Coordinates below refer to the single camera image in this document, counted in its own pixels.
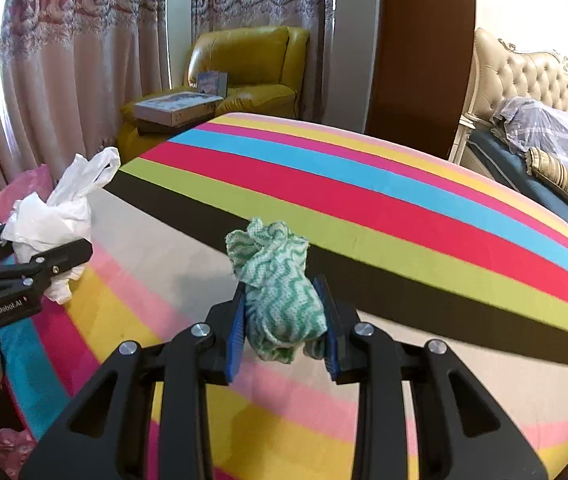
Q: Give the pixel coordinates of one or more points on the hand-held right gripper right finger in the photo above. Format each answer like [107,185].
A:
[331,340]

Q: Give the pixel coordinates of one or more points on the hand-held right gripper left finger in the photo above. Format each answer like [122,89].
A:
[234,350]

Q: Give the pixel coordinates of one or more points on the white plastic bag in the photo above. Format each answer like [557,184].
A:
[64,210]

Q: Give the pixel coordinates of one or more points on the green white patterned cloth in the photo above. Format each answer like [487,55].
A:
[279,285]

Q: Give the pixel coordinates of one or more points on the striped tablecloth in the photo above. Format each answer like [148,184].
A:
[363,210]

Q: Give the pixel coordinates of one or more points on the flat printed box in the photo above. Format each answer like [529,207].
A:
[174,107]

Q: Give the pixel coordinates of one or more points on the wide pink lace curtain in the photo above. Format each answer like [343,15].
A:
[64,60]

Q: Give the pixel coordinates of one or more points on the small blue printed box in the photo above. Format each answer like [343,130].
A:
[212,82]

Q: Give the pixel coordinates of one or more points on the yellow leather armchair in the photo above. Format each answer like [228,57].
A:
[244,55]

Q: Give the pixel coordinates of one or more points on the striped beige pillow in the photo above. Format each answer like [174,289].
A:
[563,185]

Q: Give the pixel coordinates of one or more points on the brown wooden pillar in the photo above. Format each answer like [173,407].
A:
[418,60]

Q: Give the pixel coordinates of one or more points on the blue striped quilt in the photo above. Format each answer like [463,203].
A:
[553,135]

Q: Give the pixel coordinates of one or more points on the tufted beige headboard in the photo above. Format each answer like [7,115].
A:
[523,70]

